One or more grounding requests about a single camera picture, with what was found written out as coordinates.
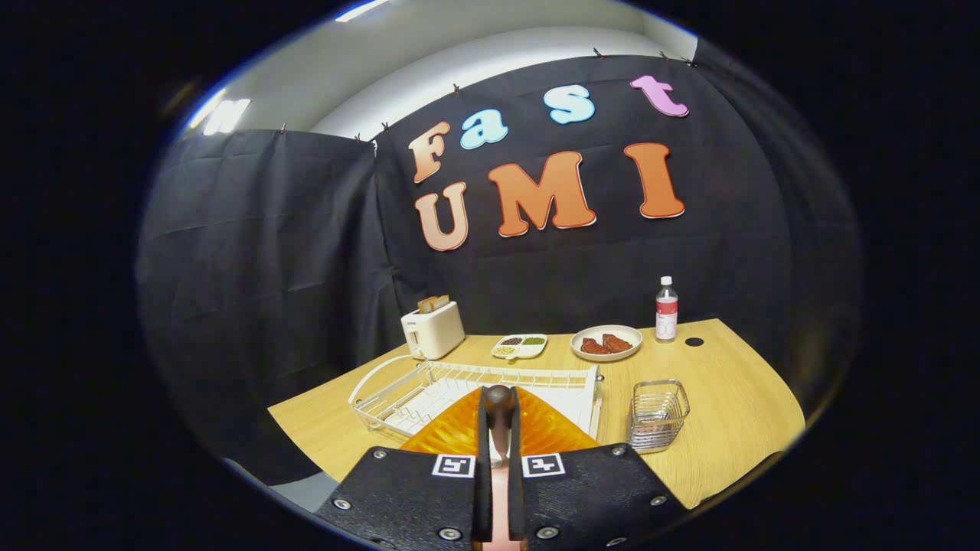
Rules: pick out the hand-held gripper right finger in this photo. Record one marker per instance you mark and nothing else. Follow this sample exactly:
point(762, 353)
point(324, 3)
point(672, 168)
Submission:
point(516, 497)

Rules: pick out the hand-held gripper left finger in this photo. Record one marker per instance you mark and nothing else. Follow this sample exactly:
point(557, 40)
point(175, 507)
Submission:
point(482, 497)

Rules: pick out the metal spoon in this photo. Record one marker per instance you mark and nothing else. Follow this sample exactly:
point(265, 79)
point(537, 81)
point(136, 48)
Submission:
point(499, 402)

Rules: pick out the white divided dish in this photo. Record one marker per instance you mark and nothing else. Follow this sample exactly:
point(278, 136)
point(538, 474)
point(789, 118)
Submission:
point(528, 350)

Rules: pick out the white plate with meat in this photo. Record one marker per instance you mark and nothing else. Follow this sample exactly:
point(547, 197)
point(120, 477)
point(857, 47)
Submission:
point(606, 357)

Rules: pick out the red meat steak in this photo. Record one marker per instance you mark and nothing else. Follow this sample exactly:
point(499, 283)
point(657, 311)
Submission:
point(618, 343)
point(594, 347)

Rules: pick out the white toaster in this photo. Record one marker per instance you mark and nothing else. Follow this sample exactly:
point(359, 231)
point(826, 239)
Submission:
point(435, 333)

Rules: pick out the brown bread slice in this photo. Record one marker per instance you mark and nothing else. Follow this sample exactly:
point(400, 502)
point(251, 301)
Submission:
point(442, 301)
point(425, 304)

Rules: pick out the clear bottle red label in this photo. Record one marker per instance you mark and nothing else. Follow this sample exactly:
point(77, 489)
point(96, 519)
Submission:
point(667, 314)

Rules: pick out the black backdrop cloth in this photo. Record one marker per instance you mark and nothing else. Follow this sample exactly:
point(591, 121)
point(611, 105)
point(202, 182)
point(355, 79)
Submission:
point(268, 268)

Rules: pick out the ceiling light panel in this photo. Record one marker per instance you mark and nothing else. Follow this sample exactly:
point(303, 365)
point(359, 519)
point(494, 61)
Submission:
point(227, 116)
point(361, 9)

